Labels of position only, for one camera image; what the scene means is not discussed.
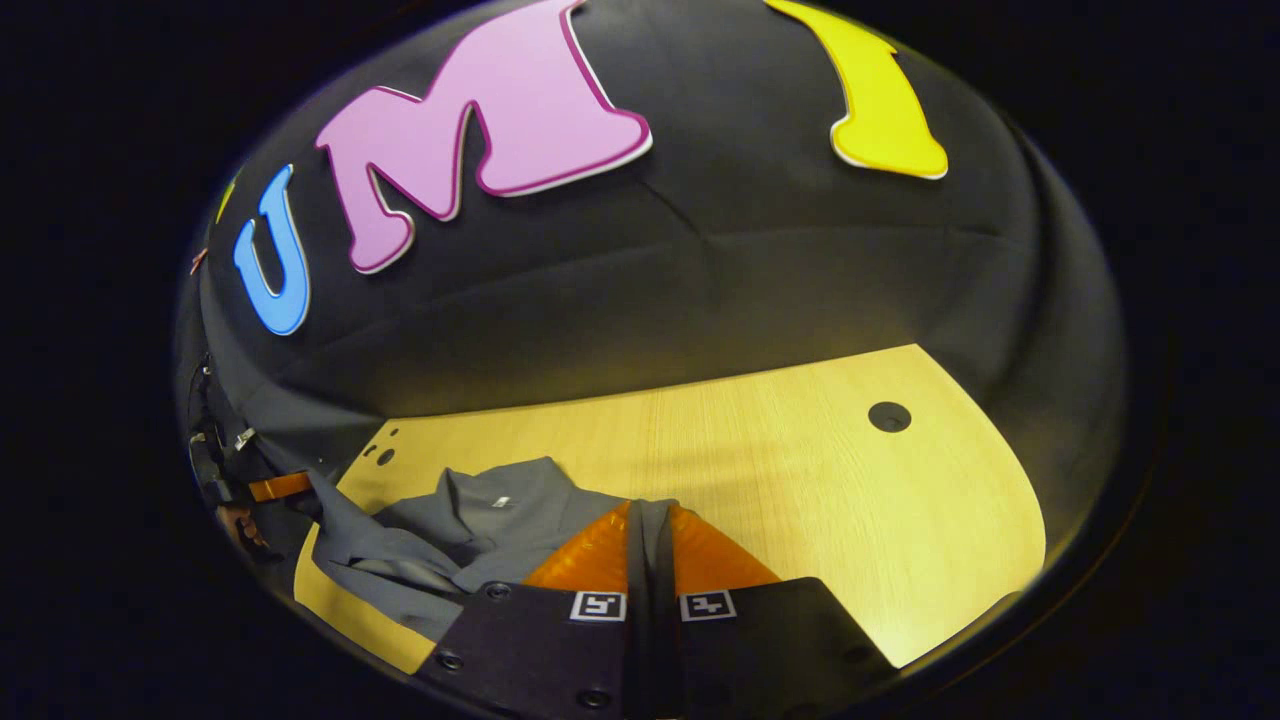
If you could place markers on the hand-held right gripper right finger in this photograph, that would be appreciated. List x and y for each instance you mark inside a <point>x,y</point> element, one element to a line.
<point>760,650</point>

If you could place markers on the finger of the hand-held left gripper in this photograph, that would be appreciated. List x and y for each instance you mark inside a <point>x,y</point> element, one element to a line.
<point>280,486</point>

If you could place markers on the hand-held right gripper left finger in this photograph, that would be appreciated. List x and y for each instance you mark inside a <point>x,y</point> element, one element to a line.
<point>560,650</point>

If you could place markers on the grey polo shirt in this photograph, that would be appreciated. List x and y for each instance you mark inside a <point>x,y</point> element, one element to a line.
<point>520,510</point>

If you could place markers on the silver backdrop clip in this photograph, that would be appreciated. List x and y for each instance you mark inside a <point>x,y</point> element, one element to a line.
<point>243,438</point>

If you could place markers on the copper backdrop clip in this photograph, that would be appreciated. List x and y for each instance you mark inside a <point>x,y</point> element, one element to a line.
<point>198,260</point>

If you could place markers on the black backdrop cloth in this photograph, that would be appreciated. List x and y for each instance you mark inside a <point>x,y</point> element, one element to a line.
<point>750,250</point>

